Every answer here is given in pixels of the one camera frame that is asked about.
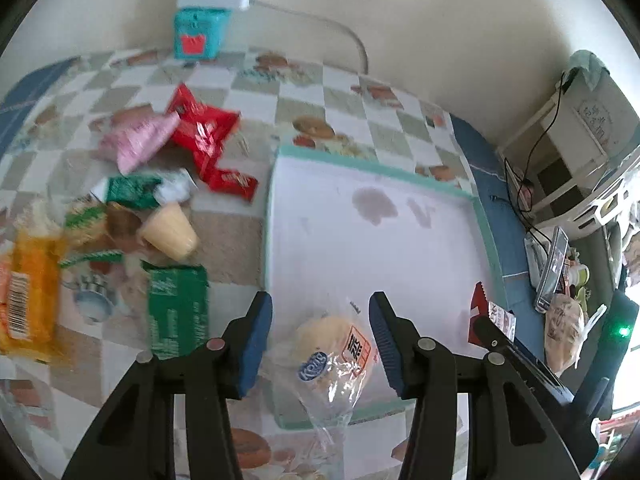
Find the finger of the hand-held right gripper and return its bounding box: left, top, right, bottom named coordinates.
left=474, top=316, right=573, bottom=406

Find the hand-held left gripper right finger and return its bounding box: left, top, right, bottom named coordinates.
left=368, top=291, right=583, bottom=480

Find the white shelf unit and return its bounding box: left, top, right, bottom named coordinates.
left=497, top=67, right=640, bottom=221

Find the teal cloth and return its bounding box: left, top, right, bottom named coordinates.
left=569, top=50, right=609, bottom=92

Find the large red snack packet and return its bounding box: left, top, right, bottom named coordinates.
left=165, top=82, right=241, bottom=181

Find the pink snack packet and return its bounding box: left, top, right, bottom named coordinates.
left=100, top=110, right=181, bottom=175

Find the white power cable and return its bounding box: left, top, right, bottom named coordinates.
left=250, top=0, right=369, bottom=76

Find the red packet with white label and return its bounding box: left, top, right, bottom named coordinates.
left=467, top=281, right=518, bottom=348

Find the teal box with red crown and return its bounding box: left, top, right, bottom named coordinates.
left=172, top=7, right=232, bottom=58

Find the brown snack packet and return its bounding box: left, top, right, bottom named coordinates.
left=107, top=205, right=144, bottom=252

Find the checked printed tablecloth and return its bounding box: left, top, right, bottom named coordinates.
left=0, top=47, right=551, bottom=480

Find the orange snack packet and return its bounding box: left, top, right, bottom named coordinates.
left=0, top=200, right=68, bottom=361

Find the white plastic bag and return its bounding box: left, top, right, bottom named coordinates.
left=544, top=292, right=608, bottom=376

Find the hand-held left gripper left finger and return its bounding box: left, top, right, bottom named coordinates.
left=62, top=291, right=273, bottom=480

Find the small green and white packet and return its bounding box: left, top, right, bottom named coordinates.
left=59, top=250, right=124, bottom=269
left=65, top=202, right=108, bottom=247

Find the yellow pudding cup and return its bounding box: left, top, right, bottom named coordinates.
left=136, top=202, right=200, bottom=262

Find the smartphone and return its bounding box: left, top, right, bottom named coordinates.
left=524, top=226, right=572, bottom=313

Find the small red snack packet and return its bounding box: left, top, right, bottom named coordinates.
left=205, top=167, right=259, bottom=203

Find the black cable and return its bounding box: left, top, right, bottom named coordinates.
left=501, top=71, right=577, bottom=243

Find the white tray with teal rim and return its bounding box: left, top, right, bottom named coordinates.
left=262, top=145, right=511, bottom=431

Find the bread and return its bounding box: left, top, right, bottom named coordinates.
left=260, top=297, right=381, bottom=461

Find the green packet with white end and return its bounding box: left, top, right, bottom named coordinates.
left=90, top=169, right=196, bottom=209

